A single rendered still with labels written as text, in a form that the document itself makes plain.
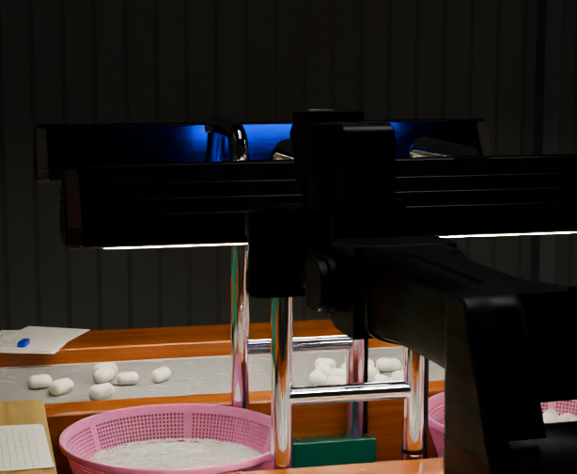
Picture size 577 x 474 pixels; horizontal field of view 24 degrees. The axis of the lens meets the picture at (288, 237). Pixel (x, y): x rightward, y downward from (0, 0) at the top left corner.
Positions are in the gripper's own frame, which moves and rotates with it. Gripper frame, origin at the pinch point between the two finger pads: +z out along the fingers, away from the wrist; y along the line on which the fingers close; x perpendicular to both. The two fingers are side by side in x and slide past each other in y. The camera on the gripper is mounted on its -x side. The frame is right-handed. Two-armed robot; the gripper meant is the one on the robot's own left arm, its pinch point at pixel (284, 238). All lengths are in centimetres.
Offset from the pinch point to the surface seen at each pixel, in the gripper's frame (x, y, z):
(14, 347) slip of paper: 27, 15, 98
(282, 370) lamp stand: 18.3, -8.6, 33.1
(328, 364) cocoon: 28, -28, 80
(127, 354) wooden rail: 28, -1, 96
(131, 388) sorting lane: 30, 1, 80
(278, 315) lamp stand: 12.3, -8.2, 33.1
